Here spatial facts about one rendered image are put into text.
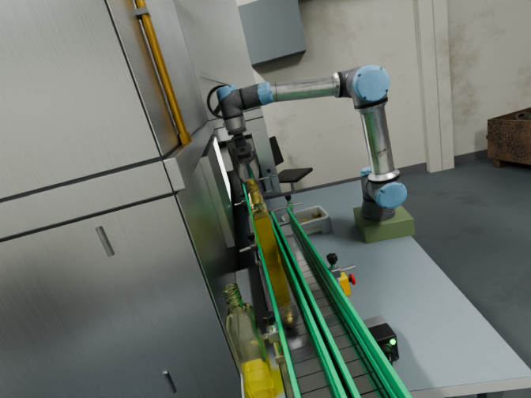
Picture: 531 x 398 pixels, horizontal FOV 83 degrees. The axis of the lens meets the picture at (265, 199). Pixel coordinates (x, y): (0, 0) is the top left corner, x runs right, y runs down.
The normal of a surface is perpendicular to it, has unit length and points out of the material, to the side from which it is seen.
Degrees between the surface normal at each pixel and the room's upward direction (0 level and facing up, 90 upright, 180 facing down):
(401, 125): 90
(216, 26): 90
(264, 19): 90
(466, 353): 0
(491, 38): 90
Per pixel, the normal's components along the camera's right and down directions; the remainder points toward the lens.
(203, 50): 0.13, 0.29
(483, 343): -0.24, -0.92
